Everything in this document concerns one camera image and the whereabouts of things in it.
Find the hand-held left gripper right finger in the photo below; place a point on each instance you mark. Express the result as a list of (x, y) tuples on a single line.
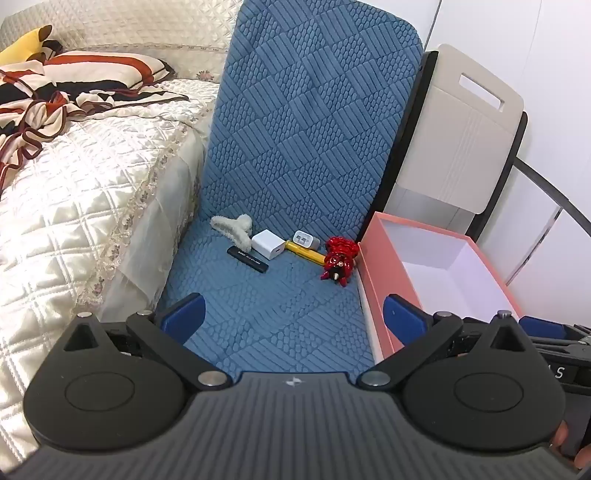
[(404, 321)]

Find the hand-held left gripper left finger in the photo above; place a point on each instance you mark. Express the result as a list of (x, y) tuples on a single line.
[(184, 316)]

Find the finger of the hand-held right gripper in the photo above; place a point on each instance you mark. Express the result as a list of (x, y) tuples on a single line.
[(545, 328)]

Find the pink cardboard box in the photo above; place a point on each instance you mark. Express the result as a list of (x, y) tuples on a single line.
[(392, 272)]

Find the plain white charger cube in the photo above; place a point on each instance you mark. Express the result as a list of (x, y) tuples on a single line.
[(264, 243)]

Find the person's right hand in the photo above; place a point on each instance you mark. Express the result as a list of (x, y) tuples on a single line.
[(564, 441)]

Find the black rectangular stick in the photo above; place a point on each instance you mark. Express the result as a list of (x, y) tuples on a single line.
[(248, 259)]

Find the white cabinet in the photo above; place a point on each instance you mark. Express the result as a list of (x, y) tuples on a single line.
[(549, 240)]

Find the red toy figure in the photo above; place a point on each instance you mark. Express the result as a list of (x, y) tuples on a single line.
[(339, 258)]

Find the cream fluffy hair claw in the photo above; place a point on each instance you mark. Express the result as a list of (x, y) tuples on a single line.
[(228, 225)]

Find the white charger with prongs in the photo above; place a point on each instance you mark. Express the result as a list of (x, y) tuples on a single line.
[(304, 240)]

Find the bed with cream quilted cover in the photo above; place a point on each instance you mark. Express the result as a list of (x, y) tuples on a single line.
[(92, 207)]

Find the beige folding chair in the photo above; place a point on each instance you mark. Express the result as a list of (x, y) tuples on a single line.
[(461, 129)]

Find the blue quilted mat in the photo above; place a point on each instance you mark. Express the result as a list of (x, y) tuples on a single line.
[(300, 115)]

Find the striped blanket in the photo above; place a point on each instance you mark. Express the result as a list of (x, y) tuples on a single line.
[(41, 110)]

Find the striped pillow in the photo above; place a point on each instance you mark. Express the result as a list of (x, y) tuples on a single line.
[(106, 69)]

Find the yellow plush toy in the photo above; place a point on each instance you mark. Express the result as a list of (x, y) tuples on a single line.
[(25, 46)]

